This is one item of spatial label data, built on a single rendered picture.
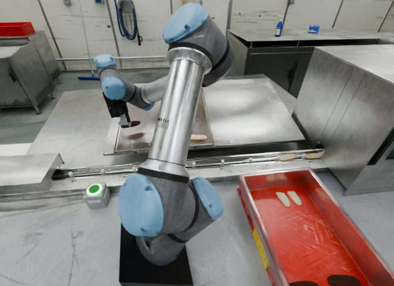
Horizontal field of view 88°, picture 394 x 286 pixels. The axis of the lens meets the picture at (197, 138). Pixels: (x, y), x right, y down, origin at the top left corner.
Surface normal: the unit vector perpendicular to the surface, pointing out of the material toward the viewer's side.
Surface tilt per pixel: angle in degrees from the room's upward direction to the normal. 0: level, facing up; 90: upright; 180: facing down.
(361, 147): 90
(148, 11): 90
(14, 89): 90
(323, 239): 0
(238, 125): 10
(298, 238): 0
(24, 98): 90
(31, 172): 0
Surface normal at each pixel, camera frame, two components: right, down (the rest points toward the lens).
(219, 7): 0.11, 0.62
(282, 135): 0.03, -0.66
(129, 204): -0.62, -0.14
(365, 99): -0.99, 0.07
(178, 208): 0.78, 0.03
